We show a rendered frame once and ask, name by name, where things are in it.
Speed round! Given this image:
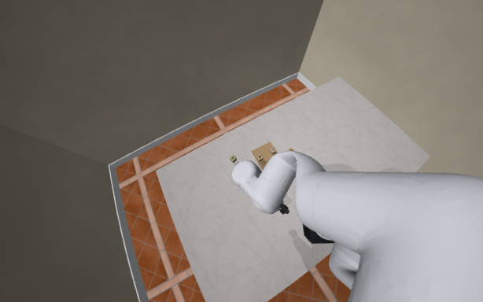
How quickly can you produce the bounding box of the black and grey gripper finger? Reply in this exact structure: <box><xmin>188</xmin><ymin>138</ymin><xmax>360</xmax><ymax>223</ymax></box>
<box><xmin>278</xmin><ymin>204</ymin><xmax>289</xmax><ymax>215</ymax></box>

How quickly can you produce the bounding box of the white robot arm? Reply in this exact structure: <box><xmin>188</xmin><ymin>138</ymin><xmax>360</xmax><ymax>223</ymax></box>
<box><xmin>232</xmin><ymin>151</ymin><xmax>483</xmax><ymax>302</ymax></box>

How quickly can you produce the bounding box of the tan flat mat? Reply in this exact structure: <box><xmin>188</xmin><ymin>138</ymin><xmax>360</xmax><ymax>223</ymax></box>
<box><xmin>251</xmin><ymin>142</ymin><xmax>277</xmax><ymax>170</ymax></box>

